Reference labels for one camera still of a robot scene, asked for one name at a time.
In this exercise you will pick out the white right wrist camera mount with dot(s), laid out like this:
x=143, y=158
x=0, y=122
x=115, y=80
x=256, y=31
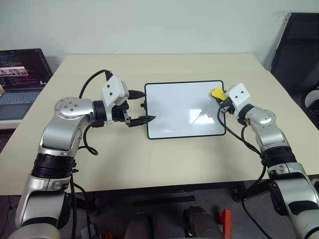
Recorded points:
x=239, y=95

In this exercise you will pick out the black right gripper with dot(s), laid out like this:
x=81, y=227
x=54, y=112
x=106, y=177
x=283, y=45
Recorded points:
x=228, y=106

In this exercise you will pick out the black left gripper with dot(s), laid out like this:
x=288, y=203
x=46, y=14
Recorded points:
x=119, y=112

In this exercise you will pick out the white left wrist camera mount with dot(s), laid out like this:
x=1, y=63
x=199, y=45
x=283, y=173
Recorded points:
x=112, y=90

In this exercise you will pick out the yellow eraser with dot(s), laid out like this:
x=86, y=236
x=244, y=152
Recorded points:
x=217, y=92

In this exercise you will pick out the red orange plastic clamp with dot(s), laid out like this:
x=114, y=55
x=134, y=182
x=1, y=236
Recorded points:
x=226, y=220
x=106, y=235

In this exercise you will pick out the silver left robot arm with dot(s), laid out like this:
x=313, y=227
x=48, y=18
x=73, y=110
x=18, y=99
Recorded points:
x=67, y=129

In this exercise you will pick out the open laptop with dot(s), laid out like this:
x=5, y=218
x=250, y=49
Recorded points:
x=17, y=97

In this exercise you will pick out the black table frame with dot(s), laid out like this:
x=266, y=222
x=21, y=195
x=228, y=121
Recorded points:
x=164, y=200

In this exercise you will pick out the black framed whiteboard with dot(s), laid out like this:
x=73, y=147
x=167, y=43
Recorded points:
x=174, y=112

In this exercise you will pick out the black chair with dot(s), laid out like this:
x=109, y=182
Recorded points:
x=299, y=49

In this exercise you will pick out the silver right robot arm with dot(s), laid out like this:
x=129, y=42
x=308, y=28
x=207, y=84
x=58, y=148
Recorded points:
x=269, y=134

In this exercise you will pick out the dark grey rounded block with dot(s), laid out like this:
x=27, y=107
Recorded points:
x=202, y=221

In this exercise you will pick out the white rounded device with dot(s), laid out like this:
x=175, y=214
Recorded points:
x=312, y=99

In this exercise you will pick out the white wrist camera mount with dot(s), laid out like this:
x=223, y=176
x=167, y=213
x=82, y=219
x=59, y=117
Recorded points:
x=112, y=90
x=239, y=95

